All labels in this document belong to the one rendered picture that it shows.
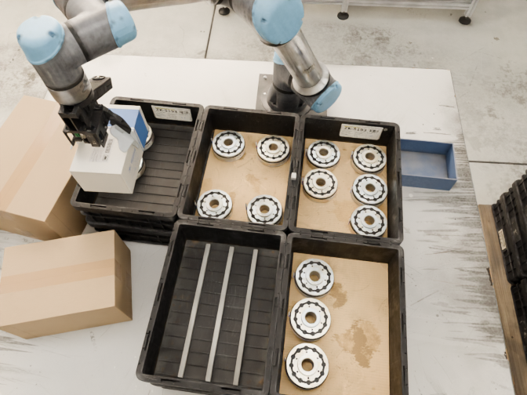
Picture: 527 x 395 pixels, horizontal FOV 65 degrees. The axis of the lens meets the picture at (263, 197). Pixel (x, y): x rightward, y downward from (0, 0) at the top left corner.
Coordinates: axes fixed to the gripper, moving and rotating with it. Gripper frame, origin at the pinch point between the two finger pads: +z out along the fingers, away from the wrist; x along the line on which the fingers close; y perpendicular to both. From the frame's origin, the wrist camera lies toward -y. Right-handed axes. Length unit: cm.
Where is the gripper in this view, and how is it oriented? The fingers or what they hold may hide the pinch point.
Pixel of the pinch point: (110, 143)
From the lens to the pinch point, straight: 108.4
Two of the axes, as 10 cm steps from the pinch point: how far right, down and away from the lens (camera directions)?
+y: -0.7, 8.8, -4.8
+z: 0.1, 4.8, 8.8
